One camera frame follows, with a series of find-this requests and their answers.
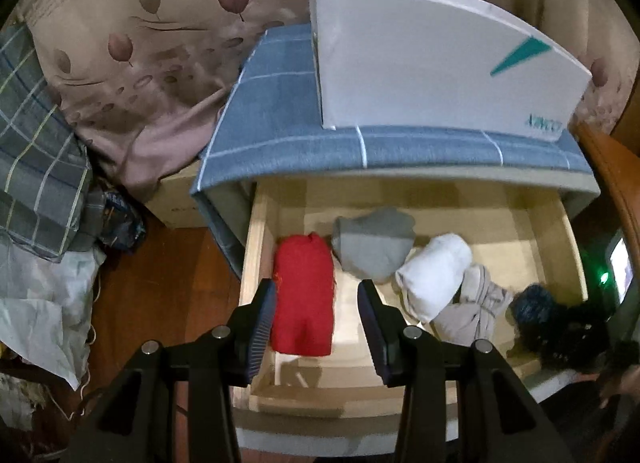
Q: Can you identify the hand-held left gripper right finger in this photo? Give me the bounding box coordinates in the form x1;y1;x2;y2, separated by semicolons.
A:
357;279;576;463

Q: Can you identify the beige underwear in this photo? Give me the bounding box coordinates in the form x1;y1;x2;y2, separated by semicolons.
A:
430;264;516;349

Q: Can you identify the brown wooden furniture frame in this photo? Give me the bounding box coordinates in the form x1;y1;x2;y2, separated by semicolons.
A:
570;88;640;254

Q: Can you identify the red underwear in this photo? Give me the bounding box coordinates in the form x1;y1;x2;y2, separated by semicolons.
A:
270;232;337;358

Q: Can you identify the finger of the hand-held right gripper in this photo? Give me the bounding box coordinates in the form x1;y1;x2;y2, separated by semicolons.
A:
540;303;613;374

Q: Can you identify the white plastic bag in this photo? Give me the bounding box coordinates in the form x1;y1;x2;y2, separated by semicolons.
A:
0;238;108;391

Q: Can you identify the brown cardboard box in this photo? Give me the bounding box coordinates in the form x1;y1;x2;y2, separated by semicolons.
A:
145;160;216;230

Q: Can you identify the gray sock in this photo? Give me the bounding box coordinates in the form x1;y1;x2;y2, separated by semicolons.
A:
331;208;417;284

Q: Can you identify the white sock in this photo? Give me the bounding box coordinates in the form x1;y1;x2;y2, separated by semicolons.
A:
395;234;473;325

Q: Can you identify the wooden drawer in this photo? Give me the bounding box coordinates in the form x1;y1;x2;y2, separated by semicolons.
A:
232;178;588;419

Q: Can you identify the small lit screen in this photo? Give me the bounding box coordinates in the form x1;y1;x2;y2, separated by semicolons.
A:
607;238;636;304

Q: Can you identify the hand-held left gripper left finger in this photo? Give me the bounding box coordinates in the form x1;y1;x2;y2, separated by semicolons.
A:
60;278;278;463

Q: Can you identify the dark printed plastic bag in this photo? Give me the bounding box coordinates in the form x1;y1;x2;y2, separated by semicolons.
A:
82;183;148;251

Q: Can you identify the gray plaid cloth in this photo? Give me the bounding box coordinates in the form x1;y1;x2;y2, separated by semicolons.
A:
0;23;106;264

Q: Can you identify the white box with teal mark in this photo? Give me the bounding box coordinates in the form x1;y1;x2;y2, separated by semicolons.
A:
307;0;593;144

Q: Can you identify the leaf print curtain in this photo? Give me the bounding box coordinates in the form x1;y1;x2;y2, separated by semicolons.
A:
10;0;640;204

